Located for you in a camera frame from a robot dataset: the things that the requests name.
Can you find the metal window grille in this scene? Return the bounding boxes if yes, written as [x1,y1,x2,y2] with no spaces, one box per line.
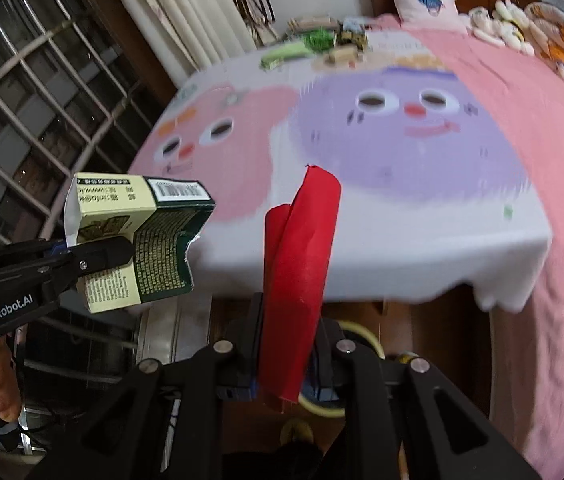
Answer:
[0,0,163,261]

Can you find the crumpled green wrapper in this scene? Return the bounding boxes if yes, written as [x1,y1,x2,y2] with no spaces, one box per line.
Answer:
[307,29,335,52]

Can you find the white plush toy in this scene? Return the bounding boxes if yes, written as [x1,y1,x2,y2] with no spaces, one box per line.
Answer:
[467,0,535,56]

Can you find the black and yellow wrapper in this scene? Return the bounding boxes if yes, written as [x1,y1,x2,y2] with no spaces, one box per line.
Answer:
[337,30,367,51]

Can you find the light green paper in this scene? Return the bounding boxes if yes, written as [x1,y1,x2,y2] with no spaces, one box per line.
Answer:
[260,40,313,71]

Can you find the hanging cloth bag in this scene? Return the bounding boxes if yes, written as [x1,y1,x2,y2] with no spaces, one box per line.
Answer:
[227,0,277,43]

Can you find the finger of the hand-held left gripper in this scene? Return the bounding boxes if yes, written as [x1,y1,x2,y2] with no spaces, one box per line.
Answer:
[6,238,70,262]
[44,236,135,286]

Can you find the yellow-rimmed bin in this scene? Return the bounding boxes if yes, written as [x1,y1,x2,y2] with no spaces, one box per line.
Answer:
[292,319,387,417]

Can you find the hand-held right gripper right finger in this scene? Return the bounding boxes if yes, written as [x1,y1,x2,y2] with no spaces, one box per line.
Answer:
[307,317,543,480]

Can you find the stack of books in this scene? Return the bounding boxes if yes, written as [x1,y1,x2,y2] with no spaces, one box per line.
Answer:
[287,16,340,36]

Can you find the brown cardboard box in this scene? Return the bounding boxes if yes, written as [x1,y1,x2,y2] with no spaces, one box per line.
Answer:
[324,44,365,65]

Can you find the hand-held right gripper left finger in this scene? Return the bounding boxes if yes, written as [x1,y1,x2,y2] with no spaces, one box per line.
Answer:
[26,292,267,480]

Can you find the cream curtain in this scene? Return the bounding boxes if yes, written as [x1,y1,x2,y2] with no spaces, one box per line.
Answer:
[96,0,257,76]

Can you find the red paper sleeve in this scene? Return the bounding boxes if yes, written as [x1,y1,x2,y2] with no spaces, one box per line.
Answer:
[258,164,343,411]

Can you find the pink pillow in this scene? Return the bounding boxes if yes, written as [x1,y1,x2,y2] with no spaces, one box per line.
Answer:
[383,0,468,35]

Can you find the cream and green box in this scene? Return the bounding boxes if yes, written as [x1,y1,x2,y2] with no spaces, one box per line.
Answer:
[63,172,217,315]

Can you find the pink blanket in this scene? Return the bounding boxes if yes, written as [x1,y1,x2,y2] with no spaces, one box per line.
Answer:
[367,12,564,476]

